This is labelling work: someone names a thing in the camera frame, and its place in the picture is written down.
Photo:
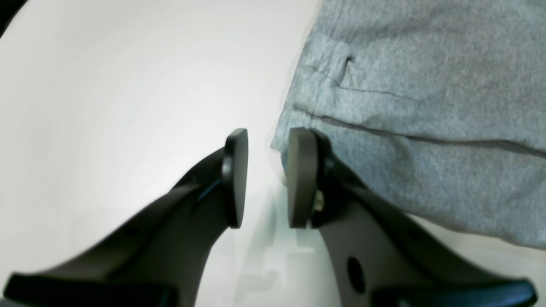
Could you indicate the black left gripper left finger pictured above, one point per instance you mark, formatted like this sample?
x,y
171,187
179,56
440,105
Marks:
x,y
157,257

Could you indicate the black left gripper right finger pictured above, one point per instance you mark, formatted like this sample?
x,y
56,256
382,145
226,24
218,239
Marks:
x,y
380,257

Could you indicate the grey T-shirt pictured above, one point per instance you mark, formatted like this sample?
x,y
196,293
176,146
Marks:
x,y
437,105

